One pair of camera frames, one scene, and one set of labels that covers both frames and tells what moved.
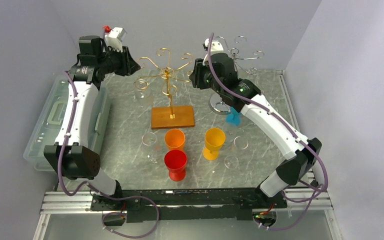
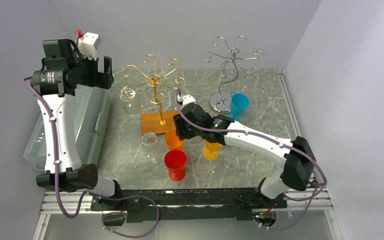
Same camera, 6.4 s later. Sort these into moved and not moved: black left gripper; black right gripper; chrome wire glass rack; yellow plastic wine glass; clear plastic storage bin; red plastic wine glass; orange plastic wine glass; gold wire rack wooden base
Moved: black left gripper; black right gripper; gold wire rack wooden base
Not moved: yellow plastic wine glass; clear plastic storage bin; red plastic wine glass; orange plastic wine glass; chrome wire glass rack
